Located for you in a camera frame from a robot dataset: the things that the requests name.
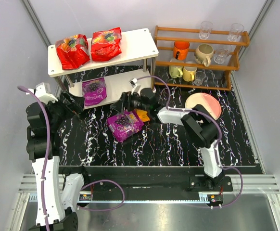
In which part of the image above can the purple candy bag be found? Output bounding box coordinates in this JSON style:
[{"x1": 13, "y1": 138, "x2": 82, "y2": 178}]
[
  {"x1": 107, "y1": 110, "x2": 144, "y2": 142},
  {"x1": 82, "y1": 77, "x2": 107, "y2": 107}
]

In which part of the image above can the large red candy bag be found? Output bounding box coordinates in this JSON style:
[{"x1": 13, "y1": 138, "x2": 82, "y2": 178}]
[{"x1": 55, "y1": 34, "x2": 90, "y2": 70}]

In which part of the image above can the small red candy bag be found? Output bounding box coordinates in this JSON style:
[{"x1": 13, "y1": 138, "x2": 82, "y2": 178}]
[{"x1": 90, "y1": 27, "x2": 122, "y2": 62}]

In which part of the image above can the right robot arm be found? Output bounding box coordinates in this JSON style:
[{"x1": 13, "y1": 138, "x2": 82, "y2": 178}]
[{"x1": 111, "y1": 88, "x2": 225, "y2": 189}]

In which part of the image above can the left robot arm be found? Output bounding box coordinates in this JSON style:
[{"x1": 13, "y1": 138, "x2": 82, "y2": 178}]
[{"x1": 26, "y1": 92, "x2": 88, "y2": 231}]

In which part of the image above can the yellow mango candy bag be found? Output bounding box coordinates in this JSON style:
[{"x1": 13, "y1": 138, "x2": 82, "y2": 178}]
[{"x1": 136, "y1": 109, "x2": 150, "y2": 123}]

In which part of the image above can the clear glass bottom shelf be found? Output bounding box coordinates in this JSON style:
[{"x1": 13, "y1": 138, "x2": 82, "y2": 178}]
[{"x1": 194, "y1": 71, "x2": 206, "y2": 86}]

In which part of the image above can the clear glass shelf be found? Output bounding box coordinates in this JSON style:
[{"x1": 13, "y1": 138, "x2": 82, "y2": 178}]
[
  {"x1": 214, "y1": 47, "x2": 231, "y2": 64},
  {"x1": 194, "y1": 71, "x2": 206, "y2": 86}
]

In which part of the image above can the clear glass middle shelf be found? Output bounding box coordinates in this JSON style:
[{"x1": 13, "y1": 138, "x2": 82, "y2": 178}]
[{"x1": 214, "y1": 47, "x2": 231, "y2": 64}]

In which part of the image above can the green mug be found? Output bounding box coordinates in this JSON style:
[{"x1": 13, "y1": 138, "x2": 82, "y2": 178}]
[{"x1": 169, "y1": 65, "x2": 183, "y2": 78}]

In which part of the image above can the yellow mug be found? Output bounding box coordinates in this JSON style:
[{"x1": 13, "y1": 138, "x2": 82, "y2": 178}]
[{"x1": 183, "y1": 66, "x2": 197, "y2": 82}]

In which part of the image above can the orange mug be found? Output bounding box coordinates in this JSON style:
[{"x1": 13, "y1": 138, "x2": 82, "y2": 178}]
[{"x1": 173, "y1": 41, "x2": 190, "y2": 60}]

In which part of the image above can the pink beige plate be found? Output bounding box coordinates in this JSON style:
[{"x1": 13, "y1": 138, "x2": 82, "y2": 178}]
[{"x1": 185, "y1": 93, "x2": 222, "y2": 120}]

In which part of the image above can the wooden cup rack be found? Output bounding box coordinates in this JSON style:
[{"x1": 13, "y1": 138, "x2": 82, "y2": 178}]
[{"x1": 151, "y1": 26, "x2": 250, "y2": 91}]

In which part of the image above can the beige ceramic mug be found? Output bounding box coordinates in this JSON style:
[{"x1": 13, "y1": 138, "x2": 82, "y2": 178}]
[{"x1": 194, "y1": 44, "x2": 214, "y2": 67}]

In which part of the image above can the clear glass top left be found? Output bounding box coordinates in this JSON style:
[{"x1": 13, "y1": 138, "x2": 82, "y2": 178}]
[{"x1": 199, "y1": 21, "x2": 213, "y2": 40}]

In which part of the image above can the clear glass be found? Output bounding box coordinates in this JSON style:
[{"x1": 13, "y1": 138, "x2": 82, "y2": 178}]
[
  {"x1": 228, "y1": 23, "x2": 244, "y2": 41},
  {"x1": 199, "y1": 21, "x2": 213, "y2": 40}
]

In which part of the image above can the clear glass top right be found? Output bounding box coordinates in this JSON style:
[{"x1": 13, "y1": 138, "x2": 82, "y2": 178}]
[{"x1": 228, "y1": 23, "x2": 244, "y2": 41}]

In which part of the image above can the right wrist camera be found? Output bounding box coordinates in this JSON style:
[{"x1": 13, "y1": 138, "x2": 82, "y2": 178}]
[{"x1": 129, "y1": 78, "x2": 140, "y2": 95}]

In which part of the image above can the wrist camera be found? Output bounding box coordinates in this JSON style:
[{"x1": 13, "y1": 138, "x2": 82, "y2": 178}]
[
  {"x1": 28, "y1": 82, "x2": 58, "y2": 104},
  {"x1": 129, "y1": 78, "x2": 140, "y2": 95}
]

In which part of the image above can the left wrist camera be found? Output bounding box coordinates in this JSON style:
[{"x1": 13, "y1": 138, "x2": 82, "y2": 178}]
[{"x1": 28, "y1": 82, "x2": 58, "y2": 104}]

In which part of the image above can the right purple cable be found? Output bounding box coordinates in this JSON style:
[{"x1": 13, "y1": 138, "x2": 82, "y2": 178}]
[{"x1": 135, "y1": 76, "x2": 244, "y2": 209}]

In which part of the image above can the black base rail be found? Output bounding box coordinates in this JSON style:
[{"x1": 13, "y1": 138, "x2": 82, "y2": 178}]
[{"x1": 59, "y1": 166, "x2": 233, "y2": 193}]

